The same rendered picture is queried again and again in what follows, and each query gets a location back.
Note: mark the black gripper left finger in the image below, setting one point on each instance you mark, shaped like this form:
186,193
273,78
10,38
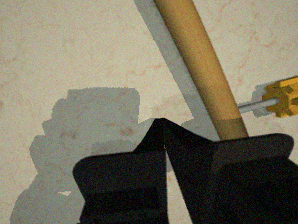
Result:
141,168

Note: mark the long wooden-handled scraper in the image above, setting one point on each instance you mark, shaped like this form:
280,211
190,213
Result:
198,53

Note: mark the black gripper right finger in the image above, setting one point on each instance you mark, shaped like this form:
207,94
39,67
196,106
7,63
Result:
197,162

